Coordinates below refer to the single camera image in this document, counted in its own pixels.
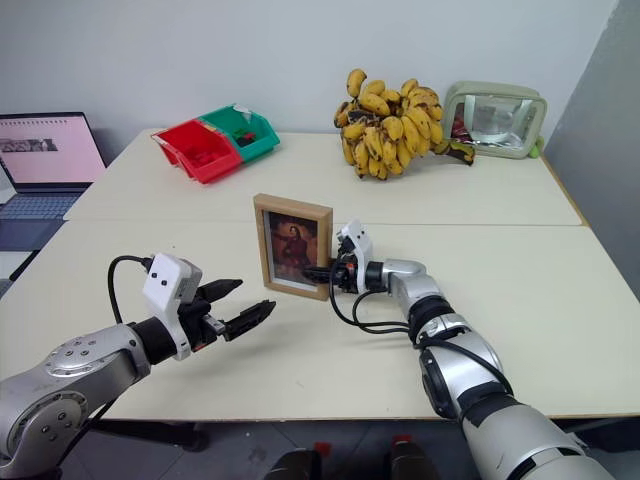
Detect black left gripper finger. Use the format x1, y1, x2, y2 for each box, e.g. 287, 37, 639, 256
225, 299, 278, 343
197, 278, 245, 304

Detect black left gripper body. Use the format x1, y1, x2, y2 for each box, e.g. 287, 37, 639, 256
177, 285, 237, 352

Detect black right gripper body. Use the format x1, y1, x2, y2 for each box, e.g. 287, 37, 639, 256
327, 252, 362, 297

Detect wooden picture frame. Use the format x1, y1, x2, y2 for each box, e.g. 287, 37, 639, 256
252, 193, 335, 302

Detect red plastic storage bin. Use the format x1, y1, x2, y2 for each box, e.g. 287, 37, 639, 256
151, 118, 245, 186

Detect green plastic storage bin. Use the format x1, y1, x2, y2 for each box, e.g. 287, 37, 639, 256
198, 102, 282, 166

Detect yellow banana bunch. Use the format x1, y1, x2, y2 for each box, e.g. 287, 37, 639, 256
333, 68, 477, 182

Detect small red black parts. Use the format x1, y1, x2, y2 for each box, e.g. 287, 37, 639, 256
230, 125, 259, 147

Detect dark rounded shape red cap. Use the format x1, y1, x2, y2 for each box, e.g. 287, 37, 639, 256
388, 434, 442, 480
269, 441, 324, 480

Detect red packet in pouch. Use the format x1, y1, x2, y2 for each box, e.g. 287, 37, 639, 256
451, 115, 475, 145

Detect dark grey side desk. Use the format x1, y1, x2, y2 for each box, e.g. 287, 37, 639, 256
0, 218, 64, 297

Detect clear green-trimmed pouch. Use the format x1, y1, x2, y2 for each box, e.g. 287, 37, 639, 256
442, 80, 549, 161

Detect open laptop computer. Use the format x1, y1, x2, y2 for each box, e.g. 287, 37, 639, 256
0, 111, 108, 222

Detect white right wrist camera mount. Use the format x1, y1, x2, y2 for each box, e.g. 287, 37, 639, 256
335, 218, 374, 294

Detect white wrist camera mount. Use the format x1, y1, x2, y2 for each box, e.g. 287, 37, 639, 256
335, 218, 374, 294
141, 252, 204, 362

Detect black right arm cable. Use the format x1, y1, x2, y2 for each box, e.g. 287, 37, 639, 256
328, 288, 514, 396

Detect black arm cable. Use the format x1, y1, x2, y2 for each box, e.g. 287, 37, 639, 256
328, 288, 514, 396
107, 254, 152, 326

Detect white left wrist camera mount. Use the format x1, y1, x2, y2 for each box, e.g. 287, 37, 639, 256
141, 252, 204, 362

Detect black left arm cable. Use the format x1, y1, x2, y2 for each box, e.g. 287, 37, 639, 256
107, 254, 152, 326

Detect black table frame bar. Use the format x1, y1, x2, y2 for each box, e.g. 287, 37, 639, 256
88, 418, 207, 453

